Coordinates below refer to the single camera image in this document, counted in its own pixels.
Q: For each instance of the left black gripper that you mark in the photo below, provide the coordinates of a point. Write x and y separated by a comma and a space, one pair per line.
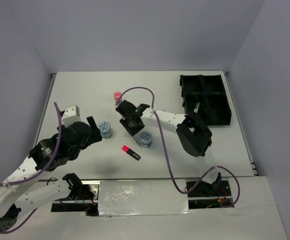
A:
95, 135

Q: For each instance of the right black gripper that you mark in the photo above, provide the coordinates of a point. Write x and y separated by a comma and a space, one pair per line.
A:
124, 121

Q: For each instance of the yellow green pen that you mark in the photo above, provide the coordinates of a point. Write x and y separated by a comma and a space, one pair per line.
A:
196, 108

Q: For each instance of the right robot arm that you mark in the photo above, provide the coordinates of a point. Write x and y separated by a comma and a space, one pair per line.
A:
193, 133

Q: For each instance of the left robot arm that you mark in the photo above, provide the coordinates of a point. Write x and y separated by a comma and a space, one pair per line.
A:
16, 199

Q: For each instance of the left blue glitter jar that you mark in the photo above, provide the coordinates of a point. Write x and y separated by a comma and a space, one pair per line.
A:
105, 129

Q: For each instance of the blue glitter jar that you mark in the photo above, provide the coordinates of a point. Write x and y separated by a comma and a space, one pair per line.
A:
145, 139
105, 129

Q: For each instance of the right blue glitter jar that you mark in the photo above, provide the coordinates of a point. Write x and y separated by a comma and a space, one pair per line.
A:
145, 139

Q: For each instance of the blue clear pen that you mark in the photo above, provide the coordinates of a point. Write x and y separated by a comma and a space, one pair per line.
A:
138, 144

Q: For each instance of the pink highlighter marker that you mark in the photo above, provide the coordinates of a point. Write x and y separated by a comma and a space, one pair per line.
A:
131, 153

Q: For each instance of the pink glitter bottle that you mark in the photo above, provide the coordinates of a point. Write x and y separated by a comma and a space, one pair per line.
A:
117, 98

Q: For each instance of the silver foil tape strip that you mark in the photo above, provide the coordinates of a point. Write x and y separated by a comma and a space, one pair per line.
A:
141, 198

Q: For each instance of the black divided organizer tray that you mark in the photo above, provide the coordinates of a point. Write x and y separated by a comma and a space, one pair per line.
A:
209, 91

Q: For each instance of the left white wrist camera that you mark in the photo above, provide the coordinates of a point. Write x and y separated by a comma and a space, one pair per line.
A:
71, 115

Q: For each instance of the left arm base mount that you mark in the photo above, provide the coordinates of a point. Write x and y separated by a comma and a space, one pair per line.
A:
82, 197

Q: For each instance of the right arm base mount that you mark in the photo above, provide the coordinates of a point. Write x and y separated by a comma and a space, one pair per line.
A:
203, 196

